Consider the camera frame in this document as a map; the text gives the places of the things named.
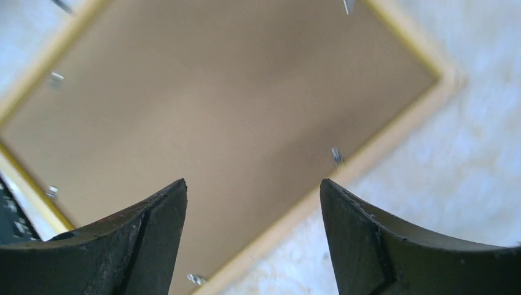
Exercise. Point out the brown frame backing board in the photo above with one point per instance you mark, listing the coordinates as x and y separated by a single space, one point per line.
211 106

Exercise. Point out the yellow wooden picture frame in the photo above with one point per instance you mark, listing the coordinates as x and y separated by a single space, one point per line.
386 134

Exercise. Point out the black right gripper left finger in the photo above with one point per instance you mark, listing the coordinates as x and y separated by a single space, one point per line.
132 251

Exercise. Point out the silver frame retaining clip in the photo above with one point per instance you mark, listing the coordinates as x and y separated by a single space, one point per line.
349 5
52 192
338 159
56 79
197 279

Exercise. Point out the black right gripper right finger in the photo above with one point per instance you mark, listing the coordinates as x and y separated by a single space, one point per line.
375 252

